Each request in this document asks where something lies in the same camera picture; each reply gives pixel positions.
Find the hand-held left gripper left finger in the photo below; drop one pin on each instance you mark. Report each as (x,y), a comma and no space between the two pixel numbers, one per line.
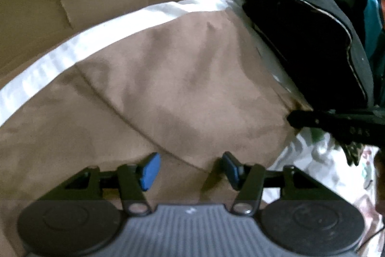
(150,170)

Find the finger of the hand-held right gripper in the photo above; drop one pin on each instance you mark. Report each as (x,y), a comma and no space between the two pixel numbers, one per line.
(315,120)

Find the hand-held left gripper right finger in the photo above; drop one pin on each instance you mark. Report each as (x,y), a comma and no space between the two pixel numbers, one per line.
(231,168)

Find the brown printed t-shirt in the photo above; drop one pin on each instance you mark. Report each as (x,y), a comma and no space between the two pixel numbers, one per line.
(180,79)

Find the leopard print cloth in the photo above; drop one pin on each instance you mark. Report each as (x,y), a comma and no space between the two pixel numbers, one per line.
(353,153)

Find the black folded garment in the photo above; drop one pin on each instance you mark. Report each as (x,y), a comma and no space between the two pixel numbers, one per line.
(300,34)

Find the teal patterned garment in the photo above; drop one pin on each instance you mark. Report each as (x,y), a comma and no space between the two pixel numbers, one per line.
(374,28)

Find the bear print bed sheet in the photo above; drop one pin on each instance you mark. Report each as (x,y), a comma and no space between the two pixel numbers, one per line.
(120,22)

